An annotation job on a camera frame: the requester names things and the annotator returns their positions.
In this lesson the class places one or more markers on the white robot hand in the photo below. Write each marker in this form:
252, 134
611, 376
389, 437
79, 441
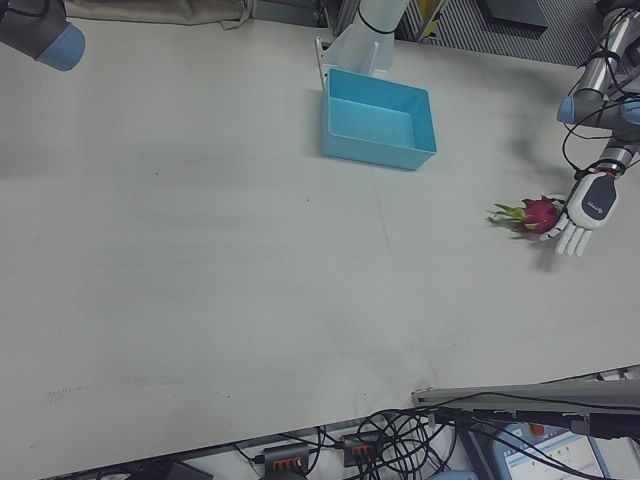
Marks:
595, 200

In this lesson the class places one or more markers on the red dragon fruit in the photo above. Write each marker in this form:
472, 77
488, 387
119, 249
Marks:
540, 214

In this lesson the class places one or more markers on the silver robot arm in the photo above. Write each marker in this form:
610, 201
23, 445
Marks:
592, 80

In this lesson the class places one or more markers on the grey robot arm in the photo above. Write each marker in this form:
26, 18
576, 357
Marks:
35, 30

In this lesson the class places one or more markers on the black box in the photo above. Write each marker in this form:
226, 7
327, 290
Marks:
515, 12

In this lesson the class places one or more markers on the aluminium profile bar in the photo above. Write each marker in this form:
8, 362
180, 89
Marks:
525, 392

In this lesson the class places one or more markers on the grey ribbed metal panel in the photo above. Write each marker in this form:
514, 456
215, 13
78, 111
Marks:
460, 35

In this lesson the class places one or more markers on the light blue plastic box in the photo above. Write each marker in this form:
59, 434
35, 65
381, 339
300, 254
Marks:
375, 125

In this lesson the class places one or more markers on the teach pendant with screen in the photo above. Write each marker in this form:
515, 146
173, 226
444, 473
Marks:
545, 452

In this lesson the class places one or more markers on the grey orange usb hub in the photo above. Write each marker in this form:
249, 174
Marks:
285, 457
362, 447

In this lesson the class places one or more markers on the beige cloth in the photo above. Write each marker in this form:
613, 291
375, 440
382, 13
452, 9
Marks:
150, 10

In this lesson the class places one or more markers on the yellow black striped post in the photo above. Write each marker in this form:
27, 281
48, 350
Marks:
427, 20

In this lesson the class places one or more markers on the white camera stand base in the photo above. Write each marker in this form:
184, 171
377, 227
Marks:
370, 30

